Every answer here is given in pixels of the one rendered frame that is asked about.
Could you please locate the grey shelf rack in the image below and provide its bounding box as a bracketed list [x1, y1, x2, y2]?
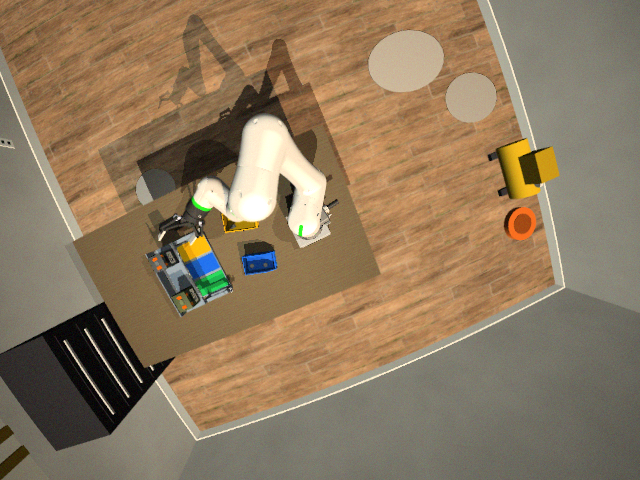
[145, 231, 233, 317]

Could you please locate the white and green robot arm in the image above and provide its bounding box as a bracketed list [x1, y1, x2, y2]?
[186, 113, 339, 240]

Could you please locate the yellow bin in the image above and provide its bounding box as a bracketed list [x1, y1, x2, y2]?
[222, 214, 259, 233]

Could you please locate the blue bin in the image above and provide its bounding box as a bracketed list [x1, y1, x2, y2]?
[242, 251, 277, 275]

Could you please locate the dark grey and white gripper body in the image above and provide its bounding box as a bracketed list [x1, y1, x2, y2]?
[180, 210, 201, 227]

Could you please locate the dark grey tool case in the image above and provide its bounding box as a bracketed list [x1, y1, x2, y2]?
[148, 249, 179, 274]

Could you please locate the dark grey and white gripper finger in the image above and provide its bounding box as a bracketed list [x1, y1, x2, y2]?
[189, 220, 205, 245]
[158, 213, 188, 240]

